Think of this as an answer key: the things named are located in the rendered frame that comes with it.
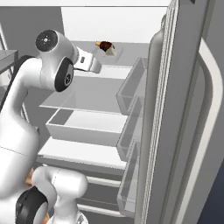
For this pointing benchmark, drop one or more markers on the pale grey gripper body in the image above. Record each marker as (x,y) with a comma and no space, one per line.
(95,65)

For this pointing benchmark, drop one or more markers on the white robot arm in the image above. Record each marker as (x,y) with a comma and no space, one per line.
(17,137)

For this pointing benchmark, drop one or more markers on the clear fridge door bin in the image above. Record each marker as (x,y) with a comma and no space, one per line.
(132,84)
(128,189)
(131,134)

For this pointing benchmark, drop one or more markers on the grey fridge door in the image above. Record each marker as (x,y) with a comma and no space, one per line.
(180,122)

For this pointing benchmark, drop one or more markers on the grey fridge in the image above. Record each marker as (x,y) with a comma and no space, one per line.
(116,23)

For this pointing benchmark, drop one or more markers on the white fridge drawer bin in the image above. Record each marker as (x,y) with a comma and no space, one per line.
(84,131)

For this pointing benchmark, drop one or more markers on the grey cabinet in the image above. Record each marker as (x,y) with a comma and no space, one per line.
(7,59)

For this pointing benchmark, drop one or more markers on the white fridge shelf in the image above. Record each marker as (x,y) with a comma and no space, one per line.
(78,153)

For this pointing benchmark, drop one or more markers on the orange object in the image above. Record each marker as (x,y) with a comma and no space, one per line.
(29,178)

